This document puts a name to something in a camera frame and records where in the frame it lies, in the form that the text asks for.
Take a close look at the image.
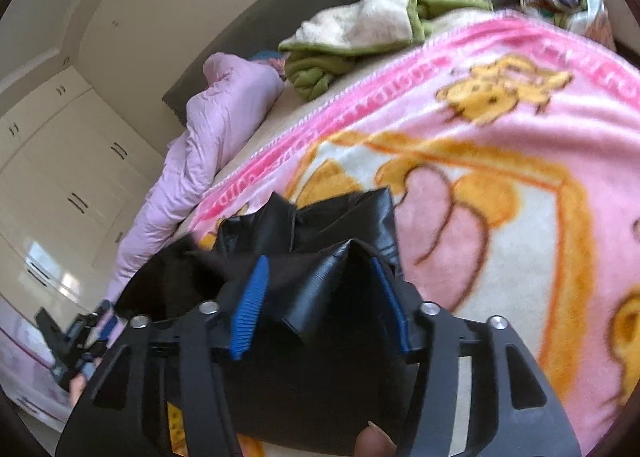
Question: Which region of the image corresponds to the green and cream blanket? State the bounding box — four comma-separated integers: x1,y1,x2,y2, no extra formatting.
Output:
279,0,494,101

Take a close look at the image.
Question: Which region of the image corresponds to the lilac rolled duvet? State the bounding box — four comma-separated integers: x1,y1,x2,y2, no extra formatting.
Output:
105,53,284,302

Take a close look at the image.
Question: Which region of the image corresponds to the black leather jacket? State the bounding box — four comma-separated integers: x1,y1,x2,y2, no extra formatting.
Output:
115,188,416,455

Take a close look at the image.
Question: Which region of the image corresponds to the cream wardrobe with handles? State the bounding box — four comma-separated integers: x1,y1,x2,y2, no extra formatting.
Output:
1,68,163,323

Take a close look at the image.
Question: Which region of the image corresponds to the person's right hand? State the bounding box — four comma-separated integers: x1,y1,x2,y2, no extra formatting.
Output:
354,421,397,457

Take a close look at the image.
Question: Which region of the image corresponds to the dark grey headboard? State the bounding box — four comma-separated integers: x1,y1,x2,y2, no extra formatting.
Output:
163,0,359,125

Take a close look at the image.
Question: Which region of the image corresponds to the pink cartoon fleece blanket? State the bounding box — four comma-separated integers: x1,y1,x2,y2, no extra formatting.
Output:
186,13,639,451

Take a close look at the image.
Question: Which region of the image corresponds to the person's left hand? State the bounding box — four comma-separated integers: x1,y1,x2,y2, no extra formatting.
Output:
70,357,102,407

